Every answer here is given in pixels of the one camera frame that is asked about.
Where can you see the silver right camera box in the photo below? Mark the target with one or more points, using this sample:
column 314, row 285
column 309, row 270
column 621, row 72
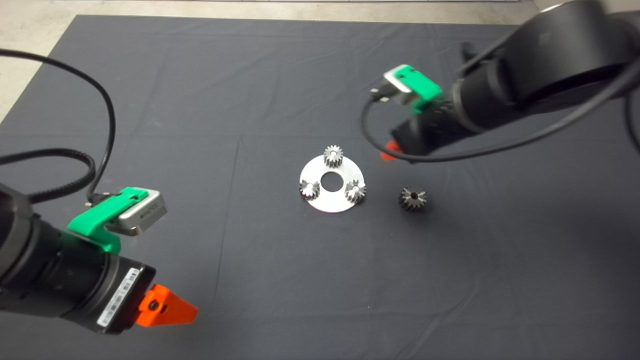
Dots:
column 395, row 90

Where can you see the green right camera mount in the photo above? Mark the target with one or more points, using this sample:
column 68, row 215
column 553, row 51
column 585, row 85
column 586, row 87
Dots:
column 422, row 87

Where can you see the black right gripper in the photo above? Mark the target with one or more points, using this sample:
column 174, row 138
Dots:
column 430, row 130

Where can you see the small steel gear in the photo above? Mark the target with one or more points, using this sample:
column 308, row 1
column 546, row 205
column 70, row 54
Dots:
column 333, row 156
column 355, row 191
column 310, row 190

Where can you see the silver left camera box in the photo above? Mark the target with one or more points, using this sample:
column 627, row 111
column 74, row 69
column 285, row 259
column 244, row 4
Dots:
column 145, row 212

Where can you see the dark grey table cloth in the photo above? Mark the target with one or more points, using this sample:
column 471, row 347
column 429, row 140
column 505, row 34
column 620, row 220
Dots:
column 250, row 240

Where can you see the green left camera mount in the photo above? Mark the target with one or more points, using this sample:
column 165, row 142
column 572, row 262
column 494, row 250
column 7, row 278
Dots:
column 92, row 222

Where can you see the large steel gear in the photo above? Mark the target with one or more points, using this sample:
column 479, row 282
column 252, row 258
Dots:
column 412, row 198

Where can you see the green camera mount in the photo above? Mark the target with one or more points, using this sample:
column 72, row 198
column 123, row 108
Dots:
column 422, row 87
column 92, row 222

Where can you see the round metal plate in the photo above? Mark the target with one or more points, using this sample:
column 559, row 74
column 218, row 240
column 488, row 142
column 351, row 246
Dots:
column 330, row 202

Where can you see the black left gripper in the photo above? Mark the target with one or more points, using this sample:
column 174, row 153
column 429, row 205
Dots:
column 120, row 295

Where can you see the silver camera box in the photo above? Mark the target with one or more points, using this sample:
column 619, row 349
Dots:
column 395, row 90
column 145, row 212

